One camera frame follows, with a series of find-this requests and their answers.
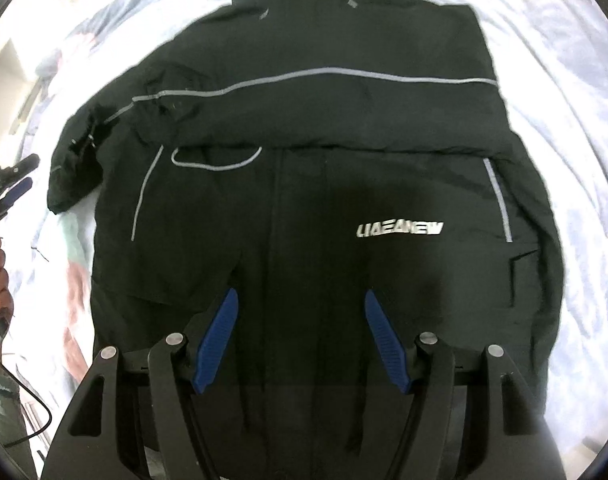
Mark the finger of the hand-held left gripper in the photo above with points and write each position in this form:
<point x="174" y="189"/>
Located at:
<point x="18" y="190"/>
<point x="21" y="165"/>

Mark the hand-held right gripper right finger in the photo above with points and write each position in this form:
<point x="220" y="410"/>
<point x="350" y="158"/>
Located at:
<point x="386" y="345"/>

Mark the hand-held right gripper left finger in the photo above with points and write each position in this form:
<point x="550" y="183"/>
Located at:
<point x="216" y="345"/>

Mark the black hooded jacket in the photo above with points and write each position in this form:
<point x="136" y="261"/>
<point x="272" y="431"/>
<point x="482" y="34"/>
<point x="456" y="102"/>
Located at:
<point x="304" y="135"/>

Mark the pale floral bed quilt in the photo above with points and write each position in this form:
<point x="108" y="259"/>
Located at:
<point x="559" y="110"/>

